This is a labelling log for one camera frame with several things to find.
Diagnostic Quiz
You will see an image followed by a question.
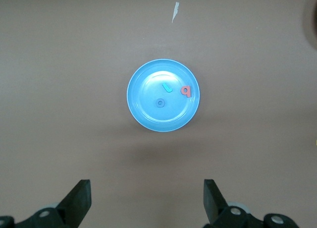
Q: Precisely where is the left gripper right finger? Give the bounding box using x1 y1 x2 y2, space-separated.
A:
203 179 263 228

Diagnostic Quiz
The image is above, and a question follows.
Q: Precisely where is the blue plate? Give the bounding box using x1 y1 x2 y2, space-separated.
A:
126 58 200 133

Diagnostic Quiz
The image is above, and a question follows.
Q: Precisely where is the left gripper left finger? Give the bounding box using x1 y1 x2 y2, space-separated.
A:
16 179 92 228

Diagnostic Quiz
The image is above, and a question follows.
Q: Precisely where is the coral foam letter a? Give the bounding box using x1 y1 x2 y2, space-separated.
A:
180 85 192 98

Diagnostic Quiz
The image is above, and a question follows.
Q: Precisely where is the white paper scrap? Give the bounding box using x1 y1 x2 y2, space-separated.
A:
171 1 179 23

